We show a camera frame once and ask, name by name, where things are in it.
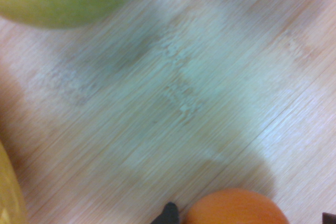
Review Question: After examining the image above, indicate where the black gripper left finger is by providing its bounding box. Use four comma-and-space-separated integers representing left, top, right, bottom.
150, 201, 181, 224

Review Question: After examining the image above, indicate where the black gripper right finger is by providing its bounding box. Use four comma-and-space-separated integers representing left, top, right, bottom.
322, 211, 336, 224

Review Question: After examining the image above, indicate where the orange tangerine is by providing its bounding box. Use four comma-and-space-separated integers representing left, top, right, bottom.
183, 188, 290, 224

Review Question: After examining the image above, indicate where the light bamboo wooden tray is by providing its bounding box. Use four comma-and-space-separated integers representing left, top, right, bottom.
0, 0, 336, 224

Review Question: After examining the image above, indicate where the yellow fruit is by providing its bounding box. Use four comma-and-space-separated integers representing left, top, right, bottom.
0, 140, 28, 224

